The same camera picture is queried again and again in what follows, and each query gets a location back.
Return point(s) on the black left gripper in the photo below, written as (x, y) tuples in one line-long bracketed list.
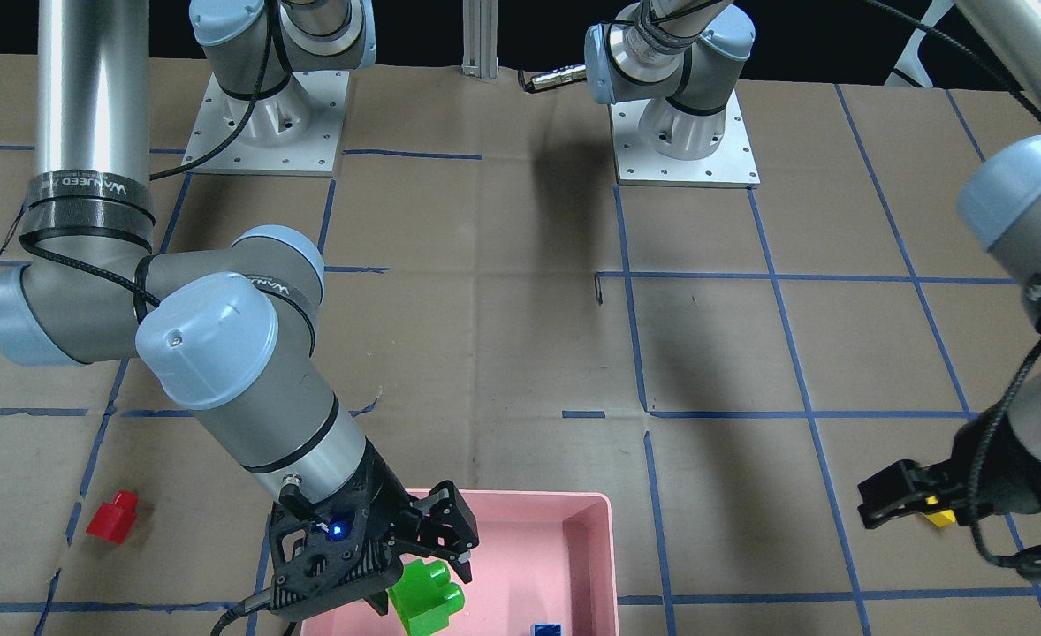
[(983, 461)]

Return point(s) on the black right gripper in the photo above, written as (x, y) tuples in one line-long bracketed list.
[(387, 505)]

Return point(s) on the green toy block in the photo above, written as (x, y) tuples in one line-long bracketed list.
[(425, 597)]

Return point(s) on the yellow toy block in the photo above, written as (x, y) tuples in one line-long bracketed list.
[(941, 518)]

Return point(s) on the blue toy block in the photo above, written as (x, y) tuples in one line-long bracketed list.
[(547, 629)]

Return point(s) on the red toy block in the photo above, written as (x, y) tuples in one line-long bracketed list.
[(114, 520)]

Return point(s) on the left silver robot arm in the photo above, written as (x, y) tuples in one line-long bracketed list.
[(685, 56)]

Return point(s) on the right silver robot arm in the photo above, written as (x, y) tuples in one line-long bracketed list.
[(229, 333)]

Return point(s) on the pink plastic box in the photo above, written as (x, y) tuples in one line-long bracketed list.
[(544, 557)]

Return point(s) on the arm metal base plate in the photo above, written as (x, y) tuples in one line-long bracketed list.
[(657, 145), (294, 133)]

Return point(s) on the silver cable connector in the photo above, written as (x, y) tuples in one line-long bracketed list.
[(554, 79)]

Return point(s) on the aluminium profile post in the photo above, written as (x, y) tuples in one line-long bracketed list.
[(479, 27)]

